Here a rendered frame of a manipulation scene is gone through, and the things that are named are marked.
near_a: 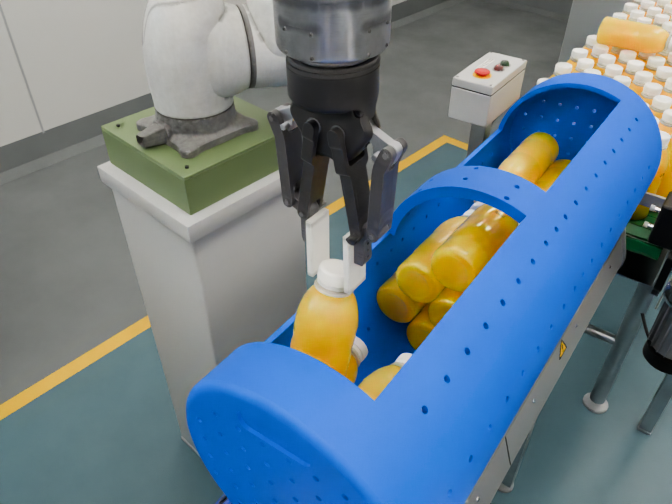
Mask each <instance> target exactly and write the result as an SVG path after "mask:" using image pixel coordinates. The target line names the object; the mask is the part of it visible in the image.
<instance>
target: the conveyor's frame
mask: <svg viewBox="0 0 672 504"><path fill-rule="evenodd" d="M671 269H672V251H671V250H668V249H665V248H663V250H662V252H661V254H660V256H659V258H658V260H655V259H652V258H649V257H646V256H643V255H641V254H638V253H635V252H632V251H630V250H627V249H626V258H625V261H624V263H623V265H622V267H620V268H619V269H618V271H617V273H616V274H618V275H620V276H623V277H626V278H628V279H631V280H634V281H636V282H639V284H638V286H637V288H636V291H635V293H634V295H633V298H632V300H631V302H630V305H629V307H628V309H627V311H626V314H625V316H624V318H623V321H622V323H621V325H620V328H619V330H618V332H617V334H616V335H615V334H613V333H610V332H608V331H606V330H603V329H601V328H598V327H596V326H594V325H591V324H588V326H587V328H586V329H585V331H584V333H586V334H589V335H591V336H593V337H596V338H598V339H600V340H603V341H605V342H607V343H609V344H612V346H611V348H610V351H609V353H608V355H607V357H606V360H605V362H604V364H603V367H602V369H601V371H600V374H599V376H598V378H597V380H596V383H595V385H594V387H593V390H592V392H591V393H587V394H585V395H584V397H583V404H584V406H585V407H586V408H587V409H588V410H589V411H591V412H593V413H597V414H602V413H604V412H606V411H607V409H608V402H607V400H606V398H607V396H608V394H609V392H610V390H611V388H612V385H613V383H614V381H615V379H616V377H617V375H618V373H619V370H620V368H621V366H622V364H623V362H624V360H625V357H626V355H627V353H628V351H629V349H630V347H631V345H632V342H633V340H634V338H635V336H636V334H637V332H638V330H639V327H640V325H641V323H642V318H641V314H640V313H644V315H645V314H646V312H647V310H648V308H649V306H650V304H651V302H652V299H653V297H654V296H656V297H658V295H659V293H660V292H661V290H662V288H663V286H664V284H665V282H666V280H667V277H668V275H669V273H670V271H671Z"/></svg>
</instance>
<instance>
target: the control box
mask: <svg viewBox="0 0 672 504"><path fill-rule="evenodd" d="M489 59H490V60H489ZM491 60H492V61H491ZM502 60H508V61H509V65H508V66H503V70H501V71H498V70H494V66H495V65H496V64H500V62H501V61H502ZM488 61H491V62H490V63H489V62H488ZM485 62H486V63H485ZM526 63H527V60H523V59H519V58H515V57H510V56H506V55H502V54H498V53H493V52H489V53H487V54H486V55H484V56H483V57H481V58H480V59H479V60H477V61H476V62H474V63H473V64H471V65H470V66H469V67H467V68H466V69H464V70H463V71H461V72H460V73H459V74H457V75H456V76H454V77H453V81H452V89H451V97H450V105H449V113H448V116H449V117H451V118H455V119H458V120H461V121H465V122H468V123H471V124H475V125H478V126H482V127H487V126H488V125H489V124H490V123H491V122H493V121H494V120H495V119H496V118H497V117H498V116H499V115H501V114H502V113H503V112H504V111H505V110H506V109H507V108H508V107H510V106H511V105H512V104H513V103H514V102H515V101H516V100H518V99H519V97H520V92H521V87H522V82H523V77H524V72H525V68H526ZM482 64H483V65H484V66H483V67H482ZM486 64H487V65H486ZM479 66H480V67H479ZM481 67H482V68H487V69H489V70H490V71H491V72H490V74H489V75H486V76H485V77H481V76H478V74H476V73H475V69H477V68H481Z"/></svg>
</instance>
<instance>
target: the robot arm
mask: <svg viewBox="0 0 672 504"><path fill-rule="evenodd" d="M391 10H392V0H246V3H244V4H236V5H234V4H229V3H225V2H224V0H148V1H147V4H146V7H145V11H144V17H143V24H142V51H143V59H144V65H145V71H146V76H147V81H148V85H149V89H150V92H151V95H152V98H153V102H154V107H155V115H152V116H149V117H145V118H142V119H139V120H138V121H137V122H136V125H137V129H138V130H139V131H141V132H139V133H138V134H137V136H136V138H137V142H138V143H139V144H140V146H141V147H143V148H146V147H151V146H156V145H161V144H166V145H168V146H170V147H171V148H173V149H174V150H176V151H177V152H178V153H179V154H180V156H181V157H182V158H186V159H191V158H194V157H196V156H198V155H199V154H200V153H202V152H203V151H205V150H208V149H210V148H212V147H215V146H217V145H219V144H222V143H224V142H226V141H228V140H231V139H233V138H235V137H238V136H240V135H242V134H245V133H249V132H253V131H256V130H258V121H257V120H256V119H254V118H250V117H247V116H244V115H242V114H240V113H239V112H237V111H236V109H235V105H234V99H233V96H235V95H237V94H239V93H241V92H243V91H245V90H247V89H251V88H269V87H279V86H287V88H288V95H289V98H290V99H291V101H292V102H291V103H289V102H287V103H285V104H283V105H281V106H279V107H277V108H276V109H274V110H272V111H270V112H268V114H267V119H268V121H269V124H270V126H271V129H272V131H273V134H274V137H275V145H276V152H277V160H278V168H279V176H280V183H281V191H282V199H283V203H284V205H285V206H286V207H289V208H290V207H292V206H293V207H294V208H295V209H296V210H297V213H298V215H299V217H300V218H301V231H302V232H301V233H302V238H303V241H305V242H307V267H308V275H309V276H311V277H314V276H315V275H316V274H317V273H318V268H319V264H320V263H321V262H322V261H323V260H326V259H329V209H327V208H322V209H321V210H319V208H320V207H322V206H323V205H324V204H326V201H325V202H324V200H323V195H324V189H325V183H326V177H327V170H328V164H329V158H331V159H332V160H333V162H334V168H335V172H336V174H338V175H340V180H341V186H342V192H343V197H344V203H345V209H346V214H347V220H348V226H349V232H348V233H347V234H346V235H345V236H343V273H344V292H345V293H347V294H351V293H352V292H353V291H354V290H355V289H356V288H357V287H358V286H359V285H360V284H361V283H362V282H363V281H364V280H365V279H366V262H368V261H369V260H370V258H371V256H372V242H373V243H375V242H377V241H378V240H379V239H380V238H381V237H382V236H383V235H384V234H385V233H387V232H388V231H389V230H390V229H391V227H392V219H393V211H394V202H395V194H396V185H397V177H398V168H399V162H400V160H401V158H402V157H403V155H404V153H405V151H406V149H407V147H408V145H407V142H406V140H405V139H404V138H401V137H399V138H397V139H395V140H393V139H392V138H391V137H389V136H388V135H387V134H386V133H384V132H383V131H382V130H381V129H380V121H379V119H378V116H377V113H376V103H377V99H378V95H379V84H380V53H382V52H383V51H384V50H385V49H386V48H387V47H388V45H389V42H390V33H391ZM302 136H303V142H302ZM370 143H371V144H372V146H373V155H372V156H371V159H372V161H374V165H373V168H372V173H371V184H370V187H369V180H368V174H367V167H366V165H367V162H368V150H367V146H368V145H369V144H370ZM294 187H295V190H294ZM322 202H324V203H322Z"/></svg>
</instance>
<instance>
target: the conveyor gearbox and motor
mask: <svg viewBox="0 0 672 504"><path fill-rule="evenodd" d="M663 297H664V300H665V301H664V303H663V305H662V307H661V309H660V311H659V313H658V315H657V317H656V319H655V321H654V324H653V326H652V328H651V330H650V332H649V331H648V328H647V324H646V320H645V315H644V313H640V314H641V318H642V323H643V327H644V330H645V333H646V336H647V340H646V342H645V344H644V346H643V355H644V357H645V359H646V360H647V362H648V363H649V364H650V365H651V366H653V367H654V368H655V369H657V370H659V371H661V372H663V373H666V374H670V375H672V279H671V281H669V282H668V283H667V284H666V285H665V287H664V289H663Z"/></svg>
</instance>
